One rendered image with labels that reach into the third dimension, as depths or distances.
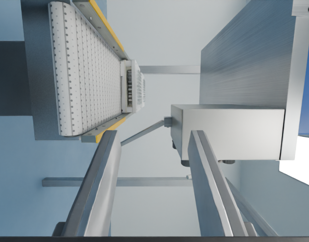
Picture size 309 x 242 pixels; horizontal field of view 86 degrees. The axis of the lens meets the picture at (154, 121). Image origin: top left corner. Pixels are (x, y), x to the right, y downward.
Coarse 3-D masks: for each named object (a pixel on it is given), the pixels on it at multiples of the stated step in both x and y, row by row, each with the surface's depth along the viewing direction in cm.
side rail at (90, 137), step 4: (128, 112) 86; (120, 116) 69; (124, 116) 69; (128, 116) 76; (112, 120) 57; (116, 120) 57; (104, 124) 48; (108, 124) 48; (112, 124) 48; (100, 128) 42; (104, 128) 42; (88, 132) 37; (92, 132) 37; (96, 132) 37; (100, 132) 37; (84, 136) 34; (88, 136) 34; (92, 136) 34; (84, 140) 34; (88, 140) 34; (92, 140) 34
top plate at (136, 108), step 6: (132, 60) 75; (132, 66) 75; (138, 66) 88; (132, 72) 75; (132, 78) 76; (132, 84) 76; (132, 90) 77; (132, 96) 77; (132, 102) 77; (132, 108) 78; (138, 108) 88
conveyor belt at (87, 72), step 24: (72, 24) 32; (72, 48) 32; (96, 48) 45; (72, 72) 33; (96, 72) 45; (72, 96) 33; (96, 96) 45; (120, 96) 77; (72, 120) 34; (96, 120) 45
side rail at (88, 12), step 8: (72, 0) 31; (80, 0) 31; (88, 0) 31; (80, 8) 33; (88, 8) 33; (88, 16) 36; (96, 16) 36; (96, 24) 40; (104, 24) 40; (104, 32) 45; (112, 40) 51; (112, 48) 60; (120, 48) 60; (120, 56) 71; (128, 56) 77
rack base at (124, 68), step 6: (120, 60) 75; (120, 66) 75; (120, 72) 75; (126, 72) 77; (126, 78) 77; (126, 84) 77; (126, 90) 77; (126, 96) 77; (126, 102) 77; (126, 108) 78
